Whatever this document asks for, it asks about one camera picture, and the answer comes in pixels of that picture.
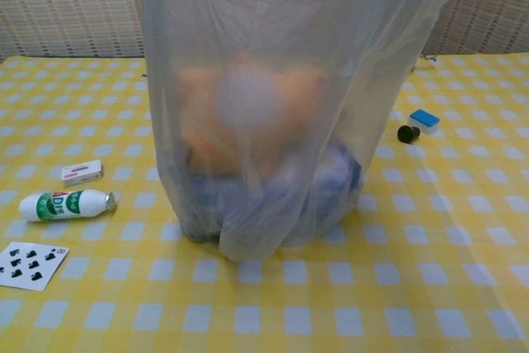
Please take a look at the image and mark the blue white eraser block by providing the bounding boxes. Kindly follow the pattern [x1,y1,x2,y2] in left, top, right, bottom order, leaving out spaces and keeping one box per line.
[407,107,442,136]

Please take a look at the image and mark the eight of spades playing card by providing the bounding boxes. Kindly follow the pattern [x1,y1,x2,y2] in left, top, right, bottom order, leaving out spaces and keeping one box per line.
[0,241,71,291]

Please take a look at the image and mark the small black cap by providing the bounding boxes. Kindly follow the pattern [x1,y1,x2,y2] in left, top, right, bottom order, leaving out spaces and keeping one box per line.
[397,123,422,145]

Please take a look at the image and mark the white bottle with green label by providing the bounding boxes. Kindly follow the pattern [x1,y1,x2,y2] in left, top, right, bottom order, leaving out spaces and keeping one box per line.
[19,188,117,223]

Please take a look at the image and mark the beige woven folding screen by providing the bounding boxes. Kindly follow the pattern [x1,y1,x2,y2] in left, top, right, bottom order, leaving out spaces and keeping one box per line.
[0,0,529,61]

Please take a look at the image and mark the orange plush toy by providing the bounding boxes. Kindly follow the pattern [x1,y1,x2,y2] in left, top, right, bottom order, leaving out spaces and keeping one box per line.
[175,53,331,176]

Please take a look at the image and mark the yellow white checkered tablecloth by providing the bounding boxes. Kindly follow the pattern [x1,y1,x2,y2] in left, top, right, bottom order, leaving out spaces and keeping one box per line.
[0,54,529,353]

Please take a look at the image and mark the blue plastic object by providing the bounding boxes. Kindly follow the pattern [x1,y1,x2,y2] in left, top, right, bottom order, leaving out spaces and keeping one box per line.
[181,141,365,243]

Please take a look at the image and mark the clear plastic bag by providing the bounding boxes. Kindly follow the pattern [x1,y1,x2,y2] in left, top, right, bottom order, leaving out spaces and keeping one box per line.
[138,0,450,263]

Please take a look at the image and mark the small white red box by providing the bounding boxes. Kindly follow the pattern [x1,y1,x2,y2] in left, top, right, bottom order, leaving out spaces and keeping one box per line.
[61,159,104,188]

